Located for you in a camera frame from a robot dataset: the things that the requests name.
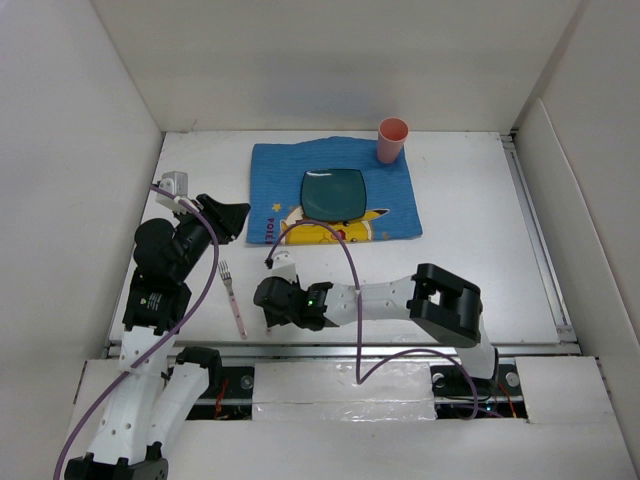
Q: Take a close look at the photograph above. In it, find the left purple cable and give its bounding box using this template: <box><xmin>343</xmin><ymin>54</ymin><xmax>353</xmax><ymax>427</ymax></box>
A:
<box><xmin>52</xmin><ymin>183</ymin><xmax>221</xmax><ymax>480</ymax></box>

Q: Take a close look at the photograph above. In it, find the pink handled fork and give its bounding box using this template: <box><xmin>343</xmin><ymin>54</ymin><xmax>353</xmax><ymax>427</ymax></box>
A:
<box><xmin>218</xmin><ymin>261</ymin><xmax>248</xmax><ymax>340</ymax></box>

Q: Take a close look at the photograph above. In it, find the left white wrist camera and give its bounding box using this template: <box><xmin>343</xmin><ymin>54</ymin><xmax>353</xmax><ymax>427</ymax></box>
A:
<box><xmin>155</xmin><ymin>171</ymin><xmax>194</xmax><ymax>214</ymax></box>

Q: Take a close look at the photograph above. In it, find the white foam block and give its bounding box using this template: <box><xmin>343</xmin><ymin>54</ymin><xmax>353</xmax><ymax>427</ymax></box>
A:
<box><xmin>252</xmin><ymin>361</ymin><xmax>436</xmax><ymax>422</ymax></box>

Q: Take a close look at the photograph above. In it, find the blue Pikachu cloth placemat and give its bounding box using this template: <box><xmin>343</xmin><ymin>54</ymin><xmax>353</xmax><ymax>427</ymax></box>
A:
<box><xmin>247</xmin><ymin>136</ymin><xmax>423</xmax><ymax>244</ymax></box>

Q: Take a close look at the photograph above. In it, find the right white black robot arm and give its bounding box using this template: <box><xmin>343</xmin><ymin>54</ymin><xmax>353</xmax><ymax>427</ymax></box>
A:
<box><xmin>253</xmin><ymin>263</ymin><xmax>499</xmax><ymax>394</ymax></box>

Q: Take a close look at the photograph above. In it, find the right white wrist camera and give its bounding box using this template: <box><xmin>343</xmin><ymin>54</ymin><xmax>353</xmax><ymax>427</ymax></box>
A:
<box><xmin>265</xmin><ymin>250</ymin><xmax>297</xmax><ymax>283</ymax></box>

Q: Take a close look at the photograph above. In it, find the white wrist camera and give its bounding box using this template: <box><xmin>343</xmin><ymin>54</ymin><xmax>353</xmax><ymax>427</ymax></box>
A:
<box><xmin>265</xmin><ymin>250</ymin><xmax>297</xmax><ymax>283</ymax></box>
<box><xmin>155</xmin><ymin>171</ymin><xmax>194</xmax><ymax>214</ymax></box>

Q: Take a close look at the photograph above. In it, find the aluminium right side rail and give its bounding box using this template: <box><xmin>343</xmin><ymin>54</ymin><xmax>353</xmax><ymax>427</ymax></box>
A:
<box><xmin>500</xmin><ymin>135</ymin><xmax>578</xmax><ymax>344</ymax></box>

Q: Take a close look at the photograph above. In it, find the salmon pink plastic cup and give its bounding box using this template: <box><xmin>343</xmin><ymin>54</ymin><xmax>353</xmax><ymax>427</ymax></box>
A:
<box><xmin>377</xmin><ymin>117</ymin><xmax>409</xmax><ymax>164</ymax></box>

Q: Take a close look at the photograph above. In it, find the dark teal square plate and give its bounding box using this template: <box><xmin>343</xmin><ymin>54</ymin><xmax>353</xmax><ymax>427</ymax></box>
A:
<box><xmin>300</xmin><ymin>169</ymin><xmax>367</xmax><ymax>223</ymax></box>

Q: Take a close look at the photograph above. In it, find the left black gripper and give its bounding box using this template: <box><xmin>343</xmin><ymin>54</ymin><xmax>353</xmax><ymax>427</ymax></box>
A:
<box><xmin>171</xmin><ymin>194</ymin><xmax>248</xmax><ymax>281</ymax></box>

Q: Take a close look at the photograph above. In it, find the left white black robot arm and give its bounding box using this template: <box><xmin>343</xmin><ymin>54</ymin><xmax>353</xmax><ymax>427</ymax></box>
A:
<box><xmin>54</xmin><ymin>191</ymin><xmax>250</xmax><ymax>479</ymax></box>

